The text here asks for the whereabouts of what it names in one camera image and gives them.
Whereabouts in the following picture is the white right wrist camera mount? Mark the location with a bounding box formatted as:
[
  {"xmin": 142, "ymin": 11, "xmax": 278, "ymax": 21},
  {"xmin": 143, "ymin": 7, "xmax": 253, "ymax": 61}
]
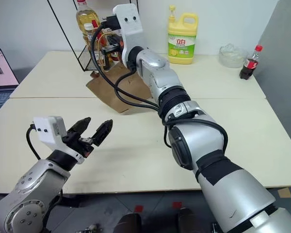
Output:
[{"xmin": 112, "ymin": 3, "xmax": 146, "ymax": 67}]

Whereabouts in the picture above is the brown paper bag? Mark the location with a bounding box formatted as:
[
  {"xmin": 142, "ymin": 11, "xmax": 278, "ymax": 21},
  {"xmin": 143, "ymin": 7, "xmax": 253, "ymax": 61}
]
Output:
[{"xmin": 86, "ymin": 63, "xmax": 158, "ymax": 114}]

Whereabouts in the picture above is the dark sauce bottle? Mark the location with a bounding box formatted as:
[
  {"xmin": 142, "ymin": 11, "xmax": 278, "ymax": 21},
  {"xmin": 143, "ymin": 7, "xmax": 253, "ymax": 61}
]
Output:
[{"xmin": 103, "ymin": 54, "xmax": 119, "ymax": 71}]

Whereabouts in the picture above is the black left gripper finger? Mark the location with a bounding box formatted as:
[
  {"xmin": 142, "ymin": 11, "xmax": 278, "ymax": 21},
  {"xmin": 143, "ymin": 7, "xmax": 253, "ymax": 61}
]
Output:
[
  {"xmin": 91, "ymin": 119, "xmax": 114, "ymax": 147},
  {"xmin": 68, "ymin": 116, "xmax": 92, "ymax": 137}
]

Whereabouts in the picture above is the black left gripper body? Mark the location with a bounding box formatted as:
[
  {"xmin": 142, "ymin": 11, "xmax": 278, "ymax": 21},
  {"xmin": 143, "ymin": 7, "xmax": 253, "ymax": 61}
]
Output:
[{"xmin": 62, "ymin": 131, "xmax": 96, "ymax": 158}]

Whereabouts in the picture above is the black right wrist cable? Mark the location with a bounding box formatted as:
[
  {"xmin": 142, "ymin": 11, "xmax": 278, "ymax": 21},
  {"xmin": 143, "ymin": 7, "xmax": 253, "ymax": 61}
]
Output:
[{"xmin": 90, "ymin": 15, "xmax": 162, "ymax": 111}]

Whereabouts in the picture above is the cola bottle red cap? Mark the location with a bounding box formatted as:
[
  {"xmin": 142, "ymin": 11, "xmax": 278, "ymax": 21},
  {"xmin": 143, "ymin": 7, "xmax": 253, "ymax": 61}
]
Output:
[{"xmin": 239, "ymin": 44, "xmax": 263, "ymax": 80}]

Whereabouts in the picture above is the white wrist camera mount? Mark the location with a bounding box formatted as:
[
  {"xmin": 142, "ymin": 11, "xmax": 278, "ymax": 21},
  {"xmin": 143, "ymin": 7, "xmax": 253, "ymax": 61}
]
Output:
[
  {"xmin": 112, "ymin": 3, "xmax": 146, "ymax": 67},
  {"xmin": 33, "ymin": 116, "xmax": 85, "ymax": 164}
]

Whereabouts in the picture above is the cooking oil bottle red cap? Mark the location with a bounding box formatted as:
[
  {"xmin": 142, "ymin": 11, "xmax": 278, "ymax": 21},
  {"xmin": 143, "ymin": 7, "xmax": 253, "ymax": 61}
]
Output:
[{"xmin": 75, "ymin": 0, "xmax": 101, "ymax": 47}]

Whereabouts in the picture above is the black wire rack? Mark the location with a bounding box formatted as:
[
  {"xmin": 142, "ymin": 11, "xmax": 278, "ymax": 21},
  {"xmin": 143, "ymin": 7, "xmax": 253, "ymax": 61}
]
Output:
[{"xmin": 47, "ymin": 0, "xmax": 141, "ymax": 72}]

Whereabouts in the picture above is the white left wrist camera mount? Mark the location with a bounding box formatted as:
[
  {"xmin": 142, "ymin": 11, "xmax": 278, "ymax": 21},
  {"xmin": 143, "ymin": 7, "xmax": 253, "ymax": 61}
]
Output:
[{"xmin": 33, "ymin": 116, "xmax": 85, "ymax": 164}]

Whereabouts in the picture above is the brown tape piece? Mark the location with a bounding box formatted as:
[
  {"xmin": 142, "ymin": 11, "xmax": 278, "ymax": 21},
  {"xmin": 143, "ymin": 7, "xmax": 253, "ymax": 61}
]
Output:
[{"xmin": 277, "ymin": 187, "xmax": 291, "ymax": 199}]

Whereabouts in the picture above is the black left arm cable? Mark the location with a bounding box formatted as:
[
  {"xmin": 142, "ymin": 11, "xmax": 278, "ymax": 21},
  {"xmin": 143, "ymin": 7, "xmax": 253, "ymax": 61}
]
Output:
[{"xmin": 26, "ymin": 123, "xmax": 42, "ymax": 161}]

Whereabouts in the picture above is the dark rounded shape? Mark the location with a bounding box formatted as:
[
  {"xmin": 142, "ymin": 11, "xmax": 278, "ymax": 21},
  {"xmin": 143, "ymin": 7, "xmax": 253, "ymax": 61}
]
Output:
[
  {"xmin": 117, "ymin": 213, "xmax": 143, "ymax": 233},
  {"xmin": 178, "ymin": 207, "xmax": 197, "ymax": 233}
]

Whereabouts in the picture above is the yellow dish detergent bottle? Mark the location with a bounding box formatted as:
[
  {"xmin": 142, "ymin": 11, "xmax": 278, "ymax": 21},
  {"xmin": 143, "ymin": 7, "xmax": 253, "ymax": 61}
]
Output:
[{"xmin": 167, "ymin": 5, "xmax": 199, "ymax": 65}]

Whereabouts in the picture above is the small bottle white cap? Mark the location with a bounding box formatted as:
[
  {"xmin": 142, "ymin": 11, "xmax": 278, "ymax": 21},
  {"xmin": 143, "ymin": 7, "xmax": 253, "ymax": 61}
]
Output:
[{"xmin": 82, "ymin": 23, "xmax": 96, "ymax": 47}]

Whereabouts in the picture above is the black right elbow cable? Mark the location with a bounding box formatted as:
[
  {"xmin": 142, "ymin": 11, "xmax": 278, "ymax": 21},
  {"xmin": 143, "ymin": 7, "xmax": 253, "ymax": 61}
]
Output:
[{"xmin": 162, "ymin": 116, "xmax": 229, "ymax": 153}]

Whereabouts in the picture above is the open laptop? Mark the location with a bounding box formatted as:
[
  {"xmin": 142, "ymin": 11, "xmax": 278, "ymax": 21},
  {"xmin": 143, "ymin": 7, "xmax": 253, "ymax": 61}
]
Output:
[{"xmin": 0, "ymin": 48, "xmax": 20, "ymax": 120}]

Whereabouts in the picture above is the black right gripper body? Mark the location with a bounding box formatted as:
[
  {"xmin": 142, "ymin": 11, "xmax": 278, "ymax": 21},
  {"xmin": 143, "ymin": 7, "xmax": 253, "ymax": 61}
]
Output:
[{"xmin": 113, "ymin": 36, "xmax": 124, "ymax": 59}]

